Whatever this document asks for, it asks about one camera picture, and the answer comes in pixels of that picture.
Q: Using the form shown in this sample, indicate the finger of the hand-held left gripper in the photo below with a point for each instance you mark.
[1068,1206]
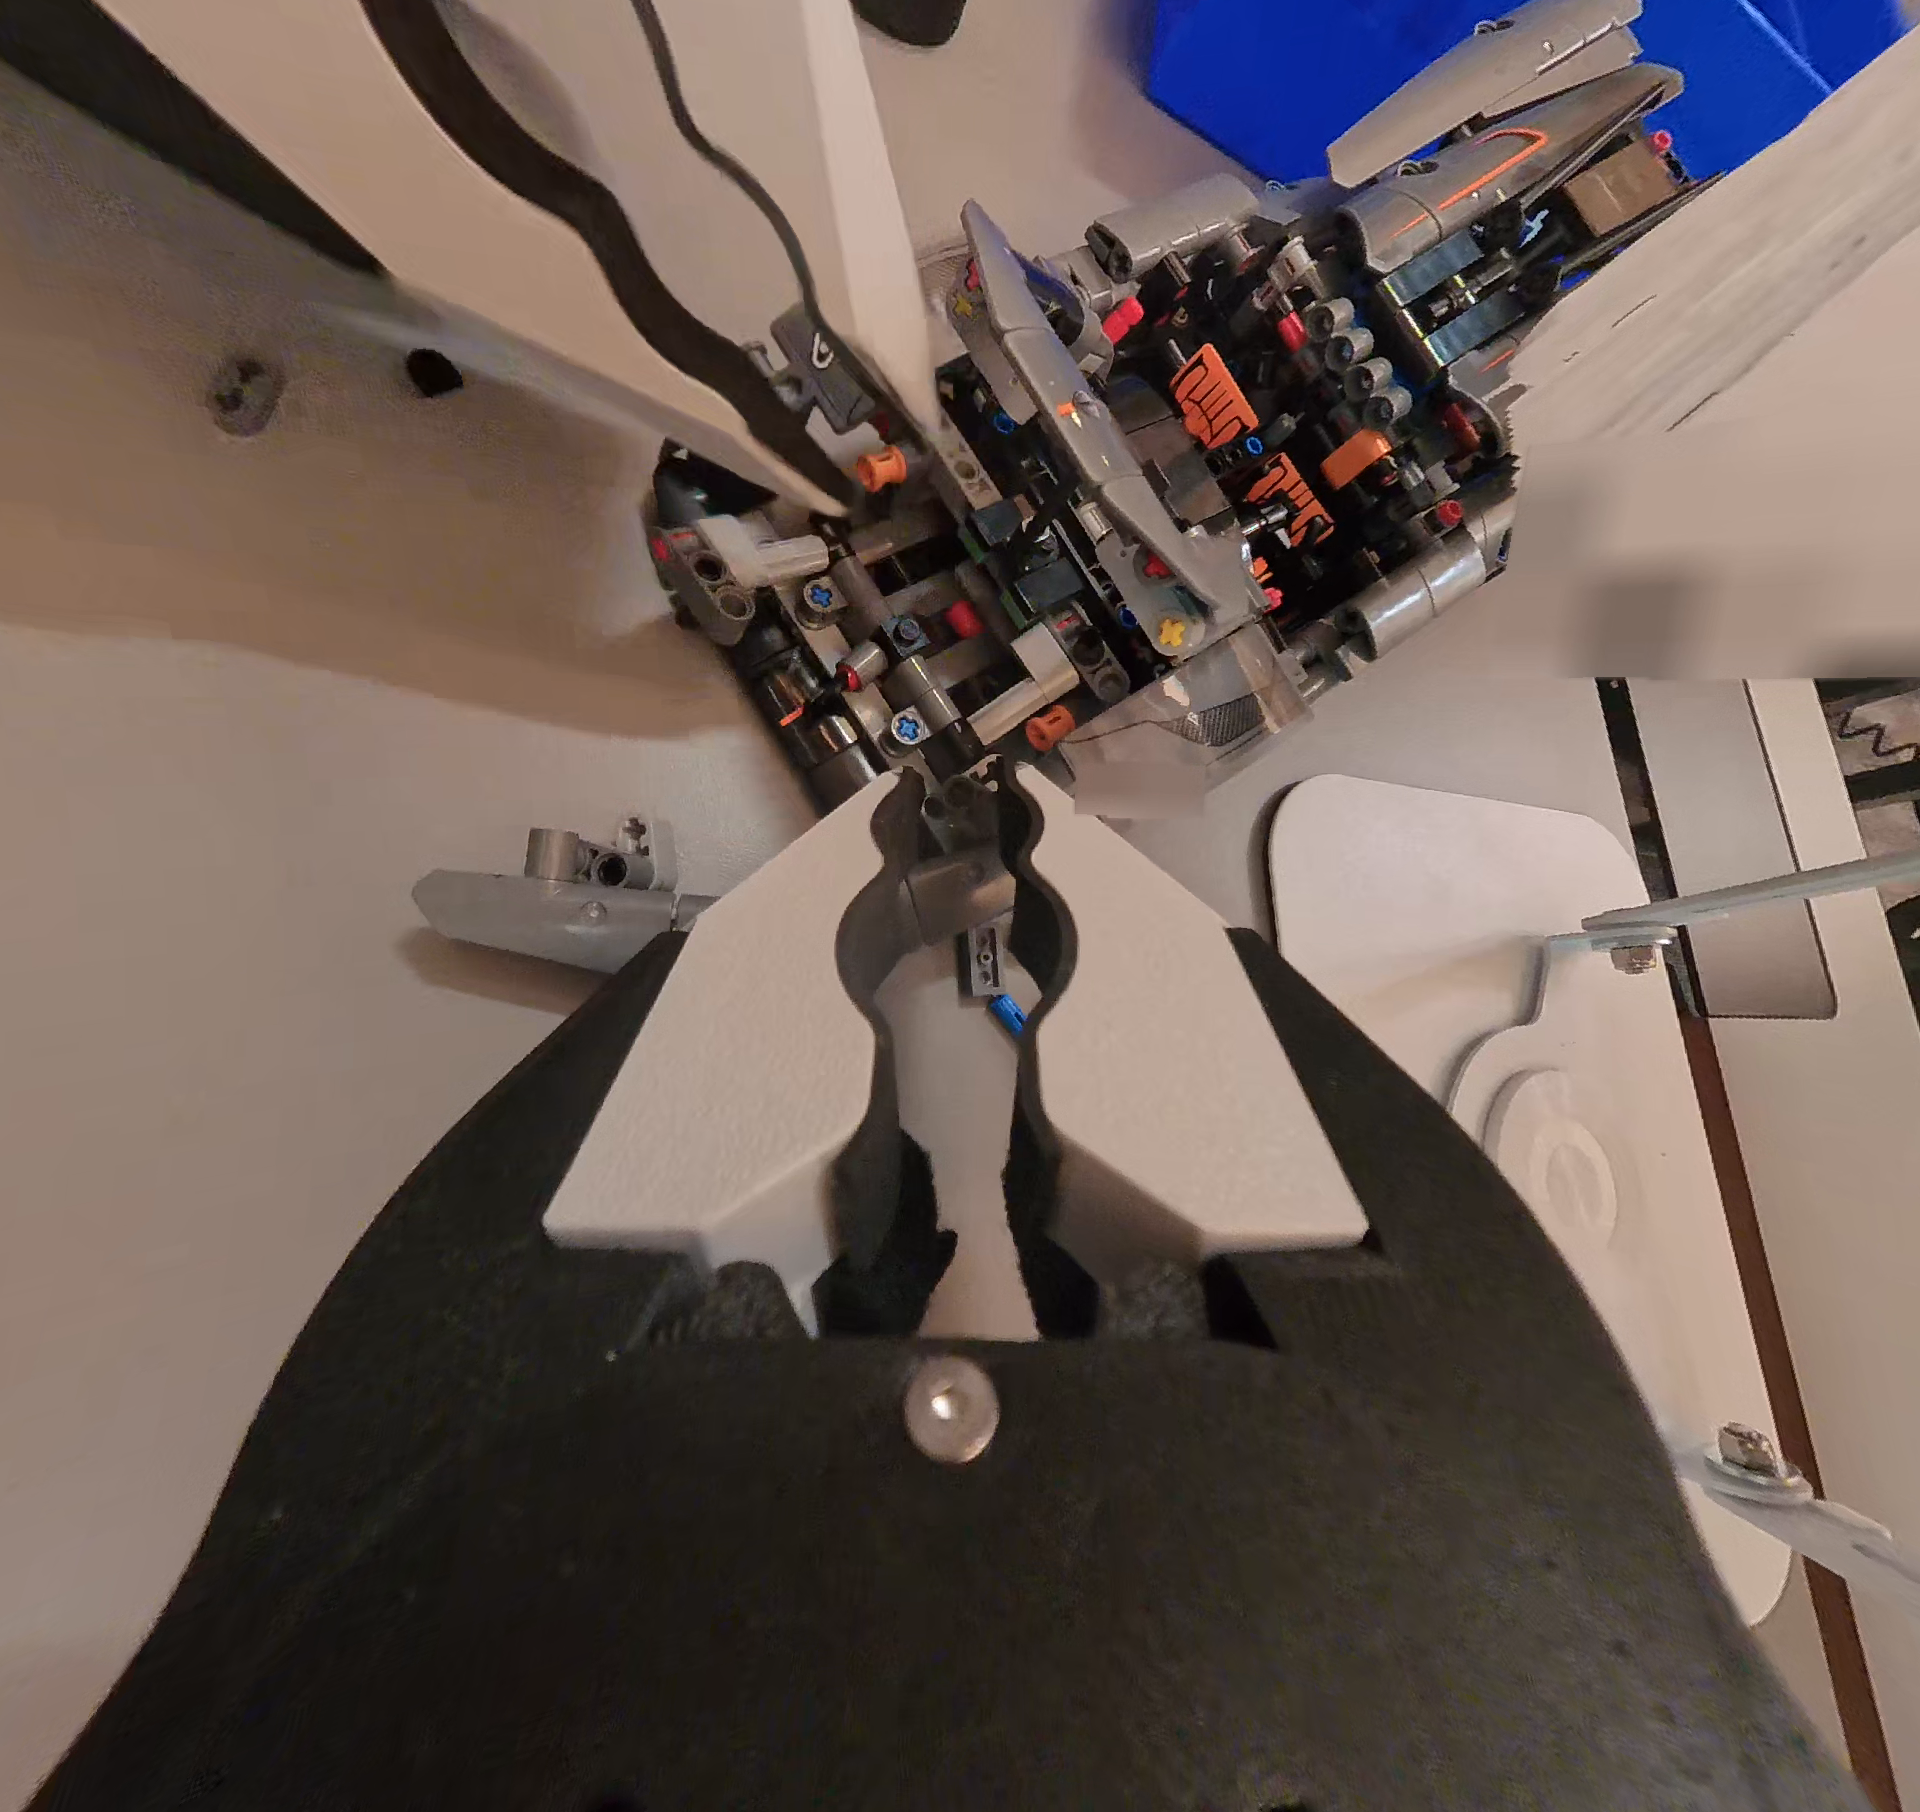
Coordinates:
[780,71]
[270,71]

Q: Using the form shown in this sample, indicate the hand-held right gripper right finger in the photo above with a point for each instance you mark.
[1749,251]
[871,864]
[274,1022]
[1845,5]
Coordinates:
[1185,1093]

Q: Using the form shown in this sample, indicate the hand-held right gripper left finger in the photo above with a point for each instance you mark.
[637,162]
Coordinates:
[721,1093]

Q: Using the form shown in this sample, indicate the grey lego fender assembly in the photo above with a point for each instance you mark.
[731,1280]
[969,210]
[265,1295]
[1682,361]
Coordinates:
[509,918]

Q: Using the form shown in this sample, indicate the small dark grey lego assembly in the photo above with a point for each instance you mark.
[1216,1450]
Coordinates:
[961,889]

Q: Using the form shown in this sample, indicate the grey lego car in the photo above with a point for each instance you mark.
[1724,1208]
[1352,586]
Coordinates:
[1096,446]

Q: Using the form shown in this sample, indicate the small grey lego liftarm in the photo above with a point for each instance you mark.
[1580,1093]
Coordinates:
[240,387]

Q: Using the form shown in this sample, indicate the small black rounded lego piece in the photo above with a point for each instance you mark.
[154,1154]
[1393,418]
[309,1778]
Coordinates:
[433,372]

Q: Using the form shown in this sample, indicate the white book stand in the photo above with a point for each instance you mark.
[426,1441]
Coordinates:
[1425,882]

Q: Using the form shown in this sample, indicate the blue storage bin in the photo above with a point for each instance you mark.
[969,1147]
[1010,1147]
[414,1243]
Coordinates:
[1351,27]

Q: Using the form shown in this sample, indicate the open instruction booklet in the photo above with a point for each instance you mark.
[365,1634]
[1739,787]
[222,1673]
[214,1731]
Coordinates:
[1770,268]

